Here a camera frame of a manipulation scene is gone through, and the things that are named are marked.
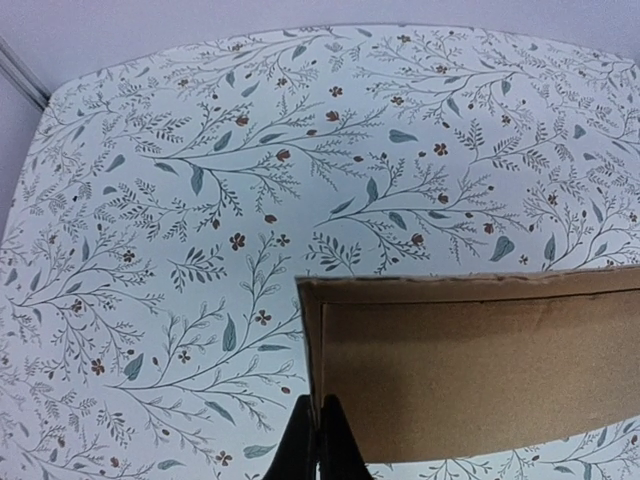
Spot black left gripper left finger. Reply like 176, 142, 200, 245
263, 395, 316, 480

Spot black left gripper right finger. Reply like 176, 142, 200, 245
319, 395, 373, 480

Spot brown cardboard box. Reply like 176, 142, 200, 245
296, 267, 639, 463

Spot white floral table cloth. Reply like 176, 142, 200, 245
1, 25, 639, 479

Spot left aluminium corner post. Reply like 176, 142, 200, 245
0, 38, 51, 111

